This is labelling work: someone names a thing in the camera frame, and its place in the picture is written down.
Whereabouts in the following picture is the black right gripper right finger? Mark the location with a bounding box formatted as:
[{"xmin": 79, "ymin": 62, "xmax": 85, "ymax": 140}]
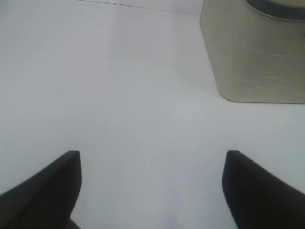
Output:
[{"xmin": 222, "ymin": 150, "xmax": 305, "ymax": 229}]

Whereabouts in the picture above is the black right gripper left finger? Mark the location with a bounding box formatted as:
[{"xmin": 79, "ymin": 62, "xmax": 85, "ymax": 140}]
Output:
[{"xmin": 0, "ymin": 151, "xmax": 82, "ymax": 229}]

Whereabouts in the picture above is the beige storage box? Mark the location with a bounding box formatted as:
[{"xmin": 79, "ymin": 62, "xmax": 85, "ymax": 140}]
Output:
[{"xmin": 200, "ymin": 0, "xmax": 305, "ymax": 104}]

